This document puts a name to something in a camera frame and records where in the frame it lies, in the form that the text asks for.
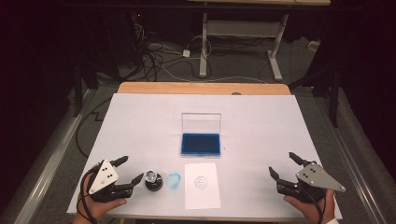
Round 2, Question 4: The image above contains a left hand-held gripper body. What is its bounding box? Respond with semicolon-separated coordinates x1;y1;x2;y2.
81;159;134;203

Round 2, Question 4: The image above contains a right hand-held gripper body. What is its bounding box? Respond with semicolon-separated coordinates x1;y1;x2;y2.
276;160;347;205

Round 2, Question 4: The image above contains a round stamp with clear knob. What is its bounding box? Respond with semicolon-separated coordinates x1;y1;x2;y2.
144;169;164;192

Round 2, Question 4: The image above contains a black round stamp cap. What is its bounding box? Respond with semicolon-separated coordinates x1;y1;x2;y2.
145;181;164;192

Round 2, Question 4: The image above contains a white paper sheet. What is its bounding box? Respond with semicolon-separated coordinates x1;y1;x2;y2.
184;161;221;211

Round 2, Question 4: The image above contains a blue ink pad case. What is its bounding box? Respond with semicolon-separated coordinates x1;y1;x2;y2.
180;112;222;158

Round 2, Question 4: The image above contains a person's left hand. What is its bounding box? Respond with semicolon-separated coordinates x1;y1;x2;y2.
74;172;128;224

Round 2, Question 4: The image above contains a person's right hand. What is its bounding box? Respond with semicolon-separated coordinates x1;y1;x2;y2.
283;167;336;224

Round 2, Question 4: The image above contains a clear blue stamp cap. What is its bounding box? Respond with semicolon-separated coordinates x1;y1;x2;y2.
164;172;182;189

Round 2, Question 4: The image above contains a white table mat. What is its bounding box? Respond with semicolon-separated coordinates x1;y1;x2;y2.
66;92;344;220

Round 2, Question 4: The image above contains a black metal stand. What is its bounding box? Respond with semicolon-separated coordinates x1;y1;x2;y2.
289;60;343;129
72;59;101;119

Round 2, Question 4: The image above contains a beige power strip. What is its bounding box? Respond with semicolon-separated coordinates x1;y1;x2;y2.
307;39;322;53

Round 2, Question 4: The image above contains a black box with red light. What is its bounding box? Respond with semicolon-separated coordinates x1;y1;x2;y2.
130;10;147;68

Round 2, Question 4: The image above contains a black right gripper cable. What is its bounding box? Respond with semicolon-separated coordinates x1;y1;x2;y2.
299;186;325;224

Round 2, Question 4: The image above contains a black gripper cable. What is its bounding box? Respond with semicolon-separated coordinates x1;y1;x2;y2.
299;186;325;224
76;166;101;224

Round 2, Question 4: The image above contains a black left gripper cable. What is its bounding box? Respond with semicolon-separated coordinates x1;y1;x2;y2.
76;166;101;224

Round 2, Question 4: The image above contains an aluminium rail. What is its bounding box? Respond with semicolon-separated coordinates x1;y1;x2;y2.
0;88;98;224
312;94;389;224

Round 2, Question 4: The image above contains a black looped floor cable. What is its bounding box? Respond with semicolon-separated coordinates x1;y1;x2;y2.
75;97;113;159

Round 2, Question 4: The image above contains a tangle of black floor cables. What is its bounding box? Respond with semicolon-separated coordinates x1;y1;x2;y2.
134;21;216;83

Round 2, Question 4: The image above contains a long white floor cable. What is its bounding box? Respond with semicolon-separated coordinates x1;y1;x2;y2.
148;43;269;86

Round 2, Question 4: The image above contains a white metal desk frame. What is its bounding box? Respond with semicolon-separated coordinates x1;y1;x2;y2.
186;0;332;82

